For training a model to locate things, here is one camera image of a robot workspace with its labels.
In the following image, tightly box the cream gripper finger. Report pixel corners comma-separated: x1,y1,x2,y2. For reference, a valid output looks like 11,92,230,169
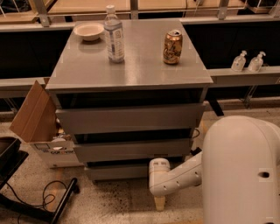
154,196,165,212

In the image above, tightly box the black floor cable left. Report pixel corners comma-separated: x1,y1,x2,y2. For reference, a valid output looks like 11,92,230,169
5,179,68,224

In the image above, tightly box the grey drawer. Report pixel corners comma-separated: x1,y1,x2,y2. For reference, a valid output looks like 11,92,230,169
84,161,186,182
73,138,193,163
56,103,205,134

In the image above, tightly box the gold drink can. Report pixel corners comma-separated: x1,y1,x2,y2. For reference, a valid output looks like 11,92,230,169
163,30,183,65

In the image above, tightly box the sanitizer pump bottle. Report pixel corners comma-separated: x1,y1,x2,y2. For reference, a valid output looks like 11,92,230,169
248,51,266,72
231,50,247,72

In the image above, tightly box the left sanitizer pump bottle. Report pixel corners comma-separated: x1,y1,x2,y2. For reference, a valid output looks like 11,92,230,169
231,50,247,72

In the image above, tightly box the grey drawer cabinet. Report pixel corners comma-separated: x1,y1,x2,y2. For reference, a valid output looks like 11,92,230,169
46,20,213,171

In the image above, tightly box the clear plastic water bottle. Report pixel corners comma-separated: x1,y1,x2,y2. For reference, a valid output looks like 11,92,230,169
104,5,124,63

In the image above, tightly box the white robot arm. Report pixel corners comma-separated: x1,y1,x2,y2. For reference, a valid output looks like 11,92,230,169
149,115,280,224

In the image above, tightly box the grey middle drawer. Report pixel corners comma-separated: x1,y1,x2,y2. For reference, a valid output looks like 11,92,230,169
73,138,193,163

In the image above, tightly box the right sanitizer pump bottle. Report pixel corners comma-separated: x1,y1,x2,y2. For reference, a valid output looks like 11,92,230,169
248,51,266,72

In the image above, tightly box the white paper bowl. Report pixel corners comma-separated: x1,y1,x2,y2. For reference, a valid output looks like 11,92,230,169
73,22,104,41

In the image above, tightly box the grey top drawer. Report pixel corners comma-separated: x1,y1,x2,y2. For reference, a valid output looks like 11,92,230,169
56,103,205,134

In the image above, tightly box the black power adapter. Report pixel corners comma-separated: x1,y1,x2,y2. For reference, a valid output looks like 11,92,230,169
191,147,202,156

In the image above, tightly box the open cardboard box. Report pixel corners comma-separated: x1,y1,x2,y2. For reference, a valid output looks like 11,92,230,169
10,81,82,168

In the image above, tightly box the black stand left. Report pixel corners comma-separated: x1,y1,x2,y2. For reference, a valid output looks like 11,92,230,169
0,136,79,224

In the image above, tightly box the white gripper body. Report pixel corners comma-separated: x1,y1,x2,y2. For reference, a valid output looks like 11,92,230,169
149,158,174,197

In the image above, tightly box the grey bottom drawer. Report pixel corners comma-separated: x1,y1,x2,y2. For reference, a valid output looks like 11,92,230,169
84,161,186,182

